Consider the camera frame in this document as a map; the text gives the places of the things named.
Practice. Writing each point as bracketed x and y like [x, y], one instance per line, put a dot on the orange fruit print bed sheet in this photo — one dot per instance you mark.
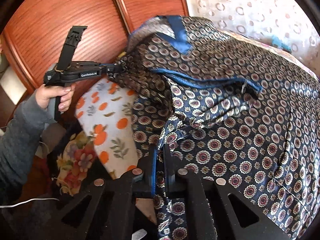
[112, 110]

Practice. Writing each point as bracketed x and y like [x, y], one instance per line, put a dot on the person's left hand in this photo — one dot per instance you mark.
[43, 96]

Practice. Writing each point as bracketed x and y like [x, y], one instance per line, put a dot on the dark floral blanket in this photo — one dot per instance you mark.
[75, 160]

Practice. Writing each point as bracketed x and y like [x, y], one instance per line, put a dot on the person's left forearm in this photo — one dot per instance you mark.
[20, 140]

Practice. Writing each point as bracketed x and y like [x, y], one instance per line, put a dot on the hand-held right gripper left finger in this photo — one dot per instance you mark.
[153, 172]

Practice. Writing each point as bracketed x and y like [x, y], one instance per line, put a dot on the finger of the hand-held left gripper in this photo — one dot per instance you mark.
[112, 70]

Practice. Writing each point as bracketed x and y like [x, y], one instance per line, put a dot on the dark patterned blanket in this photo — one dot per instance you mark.
[225, 105]

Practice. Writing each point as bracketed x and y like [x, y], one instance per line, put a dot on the white circle pattern curtain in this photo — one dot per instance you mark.
[250, 12]

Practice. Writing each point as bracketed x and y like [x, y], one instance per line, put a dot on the white flat object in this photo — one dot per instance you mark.
[12, 82]

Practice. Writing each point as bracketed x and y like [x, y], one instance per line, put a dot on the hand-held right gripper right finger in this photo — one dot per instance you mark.
[168, 177]

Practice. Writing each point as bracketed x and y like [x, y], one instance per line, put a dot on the blue cloth item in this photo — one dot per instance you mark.
[281, 43]

